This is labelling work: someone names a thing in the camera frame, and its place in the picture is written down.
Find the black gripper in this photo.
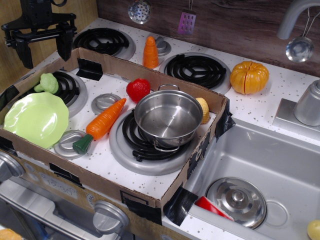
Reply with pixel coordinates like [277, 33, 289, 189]
[1, 0, 77, 69]

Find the light green toy broccoli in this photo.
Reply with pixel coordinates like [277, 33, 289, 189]
[33, 73, 59, 94]

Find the stainless steel pot lid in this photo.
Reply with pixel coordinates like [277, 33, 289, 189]
[205, 177, 268, 229]

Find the brown cardboard fence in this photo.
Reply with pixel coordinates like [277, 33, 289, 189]
[0, 48, 233, 223]

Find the black front left burner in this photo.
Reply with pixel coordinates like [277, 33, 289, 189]
[17, 70, 88, 118]

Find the black burner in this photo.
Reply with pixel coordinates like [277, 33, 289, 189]
[17, 70, 88, 118]
[109, 108, 198, 176]
[72, 27, 136, 60]
[159, 52, 231, 95]

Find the black back left burner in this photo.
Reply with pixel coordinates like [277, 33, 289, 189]
[72, 27, 136, 60]

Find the light green plastic plate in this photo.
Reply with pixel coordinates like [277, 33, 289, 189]
[3, 92, 69, 149]

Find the grey stove top knob upper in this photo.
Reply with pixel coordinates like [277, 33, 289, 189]
[91, 93, 121, 115]

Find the grey stove knob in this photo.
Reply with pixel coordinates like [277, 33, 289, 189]
[155, 36, 172, 57]
[91, 93, 121, 115]
[53, 130, 86, 160]

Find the hanging metal strainer spoon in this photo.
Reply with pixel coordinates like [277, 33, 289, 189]
[127, 0, 152, 25]

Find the orange toy carrot green stem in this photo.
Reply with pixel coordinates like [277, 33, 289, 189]
[72, 98, 127, 155]

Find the red toy strawberry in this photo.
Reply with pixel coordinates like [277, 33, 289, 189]
[126, 78, 151, 104]

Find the orange toy carrot tip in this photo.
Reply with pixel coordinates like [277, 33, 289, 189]
[142, 36, 159, 69]

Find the grey stove top knob lower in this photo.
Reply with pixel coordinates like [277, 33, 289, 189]
[53, 130, 86, 160]

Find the grey back stove knob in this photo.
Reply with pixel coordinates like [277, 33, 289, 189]
[155, 36, 172, 57]

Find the grey oven knob left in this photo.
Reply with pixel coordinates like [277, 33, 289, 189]
[0, 151, 25, 182]

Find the grey oven knob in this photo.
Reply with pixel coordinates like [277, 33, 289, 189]
[0, 151, 25, 182]
[92, 200, 130, 235]

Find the black front right burner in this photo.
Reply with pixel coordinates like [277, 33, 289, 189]
[109, 108, 198, 176]

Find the black back right burner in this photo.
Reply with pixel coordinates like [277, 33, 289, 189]
[159, 52, 231, 95]

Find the yellow toy corn cob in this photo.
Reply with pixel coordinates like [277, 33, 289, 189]
[196, 97, 210, 124]

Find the grey oven knob right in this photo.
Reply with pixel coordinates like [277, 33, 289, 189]
[92, 200, 130, 235]

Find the orange toy bread corner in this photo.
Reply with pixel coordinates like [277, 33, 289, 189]
[0, 228, 22, 240]

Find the orange toy pumpkin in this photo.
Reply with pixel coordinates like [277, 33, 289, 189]
[229, 61, 270, 95]

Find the red toy pepper piece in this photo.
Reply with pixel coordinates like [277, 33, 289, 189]
[195, 196, 235, 222]

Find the hanging metal ladle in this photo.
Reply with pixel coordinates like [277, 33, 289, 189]
[285, 8, 320, 63]

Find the grey toy faucet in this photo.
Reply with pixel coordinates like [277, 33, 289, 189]
[276, 0, 320, 127]

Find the grey sink basin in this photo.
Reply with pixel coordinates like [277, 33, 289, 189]
[185, 120, 320, 240]

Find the pale yellow toy potato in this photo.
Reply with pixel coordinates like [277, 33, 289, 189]
[307, 219, 320, 240]

